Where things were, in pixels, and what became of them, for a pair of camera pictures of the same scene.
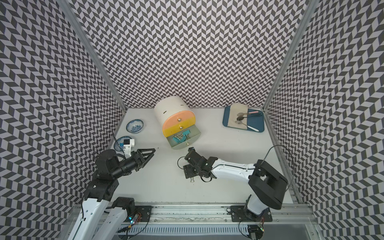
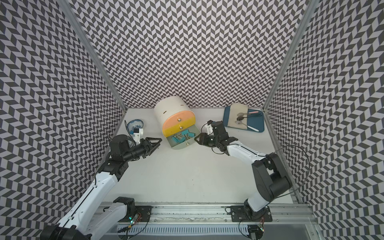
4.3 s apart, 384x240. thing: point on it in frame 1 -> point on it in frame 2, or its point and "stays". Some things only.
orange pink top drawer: x=177 y=117 stays
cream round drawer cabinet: x=176 y=120 stays
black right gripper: x=188 y=171 -> x=201 y=141
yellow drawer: x=174 y=128 stays
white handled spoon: x=240 y=122 stays
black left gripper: x=140 y=159 -> x=146 y=146
